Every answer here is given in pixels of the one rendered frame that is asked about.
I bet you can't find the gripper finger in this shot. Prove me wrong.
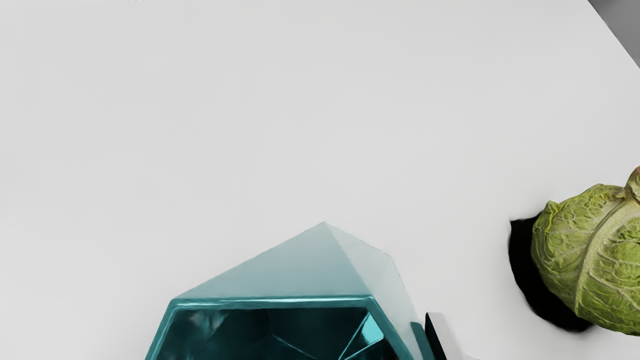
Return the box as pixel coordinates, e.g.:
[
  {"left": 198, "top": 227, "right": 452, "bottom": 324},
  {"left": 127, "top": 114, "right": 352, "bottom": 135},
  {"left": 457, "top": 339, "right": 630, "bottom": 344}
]
[{"left": 424, "top": 312, "right": 482, "bottom": 360}]

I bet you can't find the green cabbage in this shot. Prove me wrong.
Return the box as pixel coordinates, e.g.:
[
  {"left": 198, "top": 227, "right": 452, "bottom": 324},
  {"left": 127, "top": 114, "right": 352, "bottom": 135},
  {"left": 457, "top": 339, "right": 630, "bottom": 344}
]
[{"left": 530, "top": 166, "right": 640, "bottom": 336}]

